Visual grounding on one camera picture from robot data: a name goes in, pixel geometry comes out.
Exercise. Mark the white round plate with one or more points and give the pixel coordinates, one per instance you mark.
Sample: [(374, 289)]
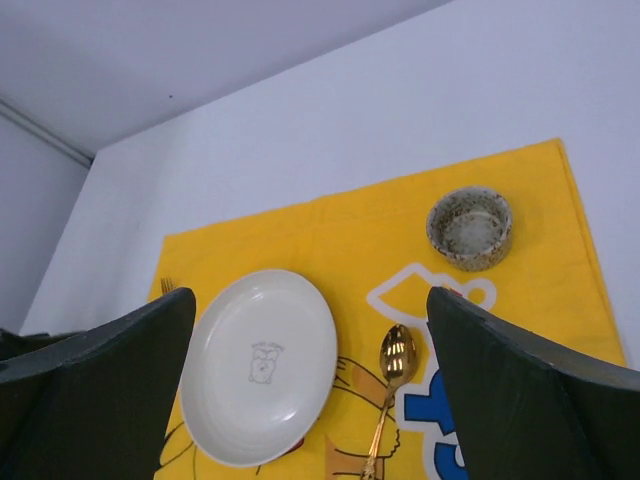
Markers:
[(259, 368)]

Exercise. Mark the gold spoon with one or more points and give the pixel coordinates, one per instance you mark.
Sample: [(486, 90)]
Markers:
[(398, 361)]

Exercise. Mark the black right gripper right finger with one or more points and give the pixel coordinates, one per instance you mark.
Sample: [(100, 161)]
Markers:
[(525, 407)]

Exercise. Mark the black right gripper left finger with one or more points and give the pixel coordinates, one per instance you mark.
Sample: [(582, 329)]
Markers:
[(96, 405)]

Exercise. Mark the copper fork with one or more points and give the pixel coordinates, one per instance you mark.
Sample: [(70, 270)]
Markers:
[(167, 285)]

